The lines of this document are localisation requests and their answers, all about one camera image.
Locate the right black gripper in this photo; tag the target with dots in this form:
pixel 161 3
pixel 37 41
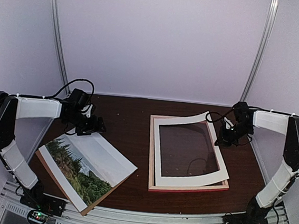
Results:
pixel 224 139

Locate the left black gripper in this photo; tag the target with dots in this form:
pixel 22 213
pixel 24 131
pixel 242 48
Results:
pixel 92 127

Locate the white photo mat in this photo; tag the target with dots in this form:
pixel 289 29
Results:
pixel 188 152

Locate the landscape photo print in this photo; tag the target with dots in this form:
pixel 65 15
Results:
pixel 90 163

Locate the clear acrylic sheet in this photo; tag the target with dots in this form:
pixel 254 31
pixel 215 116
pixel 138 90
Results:
pixel 186 150

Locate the pink wooden picture frame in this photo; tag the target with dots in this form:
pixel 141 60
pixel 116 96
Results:
pixel 185 184

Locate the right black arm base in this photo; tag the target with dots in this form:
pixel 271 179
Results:
pixel 245 219

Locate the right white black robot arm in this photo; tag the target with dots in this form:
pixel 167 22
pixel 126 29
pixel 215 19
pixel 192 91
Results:
pixel 241 120

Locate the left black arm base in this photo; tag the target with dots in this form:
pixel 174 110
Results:
pixel 37 199

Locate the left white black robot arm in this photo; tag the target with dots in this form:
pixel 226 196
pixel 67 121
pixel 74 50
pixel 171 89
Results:
pixel 16 107

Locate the brown backing board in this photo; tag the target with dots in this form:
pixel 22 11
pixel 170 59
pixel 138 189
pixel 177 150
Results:
pixel 61 181

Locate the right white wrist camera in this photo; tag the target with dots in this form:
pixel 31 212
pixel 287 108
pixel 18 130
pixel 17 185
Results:
pixel 228 124

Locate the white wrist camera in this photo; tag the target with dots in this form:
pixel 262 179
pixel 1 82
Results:
pixel 228 124
pixel 87 110

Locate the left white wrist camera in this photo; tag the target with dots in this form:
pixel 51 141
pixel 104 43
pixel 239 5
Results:
pixel 87 110

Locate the right aluminium corner post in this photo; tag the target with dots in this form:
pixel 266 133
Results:
pixel 265 37

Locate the aluminium corner post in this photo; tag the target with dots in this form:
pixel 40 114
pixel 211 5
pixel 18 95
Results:
pixel 58 41
pixel 265 37

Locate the left aluminium corner post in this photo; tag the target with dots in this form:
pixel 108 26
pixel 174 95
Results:
pixel 58 41

